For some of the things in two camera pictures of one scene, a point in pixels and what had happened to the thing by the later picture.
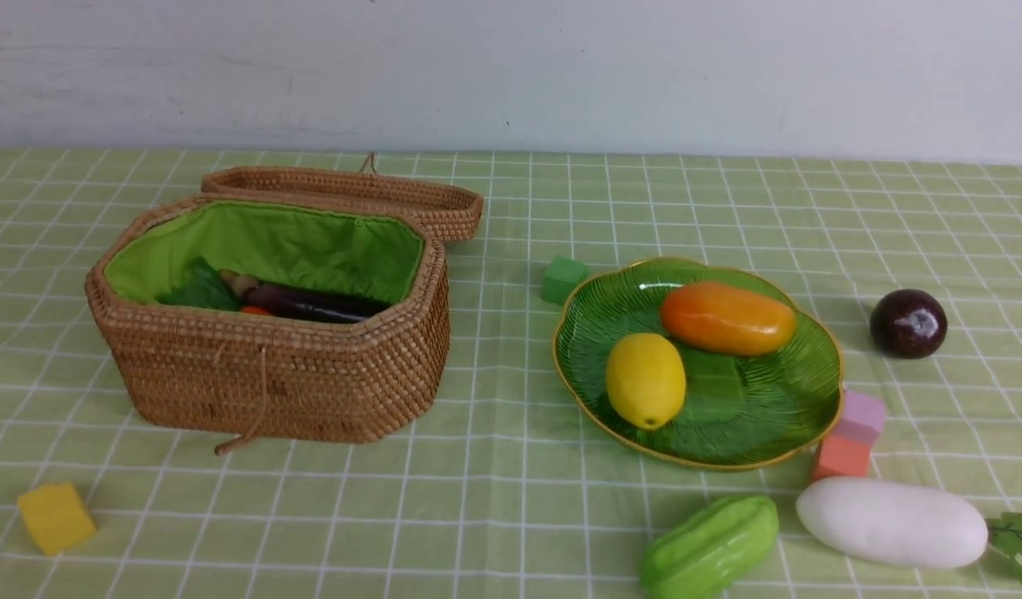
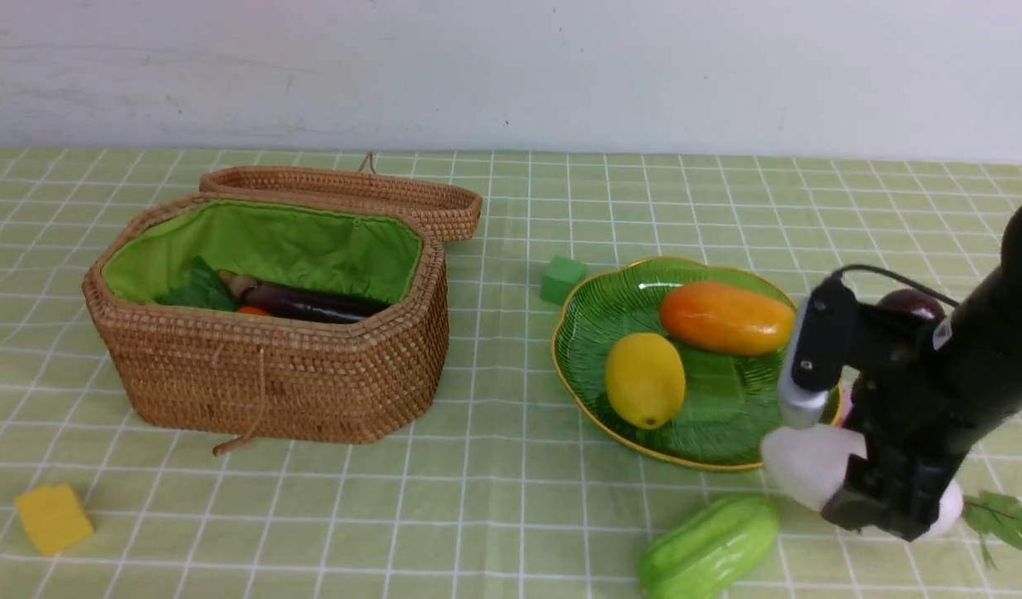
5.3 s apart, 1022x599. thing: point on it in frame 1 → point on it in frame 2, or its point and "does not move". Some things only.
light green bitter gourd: [707, 549] does not move
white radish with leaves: [908, 525] → [812, 462]
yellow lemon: [646, 377] does not move
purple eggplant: [298, 304] does not move
